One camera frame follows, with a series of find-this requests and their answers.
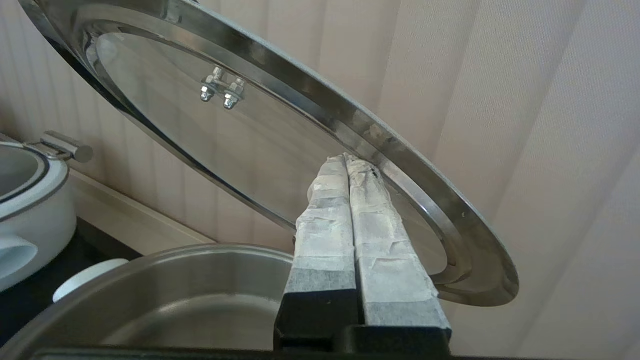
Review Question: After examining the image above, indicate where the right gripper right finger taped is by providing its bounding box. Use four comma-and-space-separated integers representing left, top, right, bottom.
345, 152, 453, 331

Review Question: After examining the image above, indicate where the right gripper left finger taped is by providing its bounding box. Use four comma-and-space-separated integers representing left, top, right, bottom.
274, 154, 361, 351

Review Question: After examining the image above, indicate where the large black induction cooktop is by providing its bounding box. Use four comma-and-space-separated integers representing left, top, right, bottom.
0, 217, 143, 348

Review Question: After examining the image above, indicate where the white pot with steel insert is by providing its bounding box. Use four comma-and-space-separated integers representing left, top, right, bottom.
0, 243, 301, 351
0, 131, 95, 293

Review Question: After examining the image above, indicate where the glass lid with white rim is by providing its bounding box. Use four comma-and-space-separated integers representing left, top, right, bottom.
17, 0, 521, 307
0, 142, 70, 223

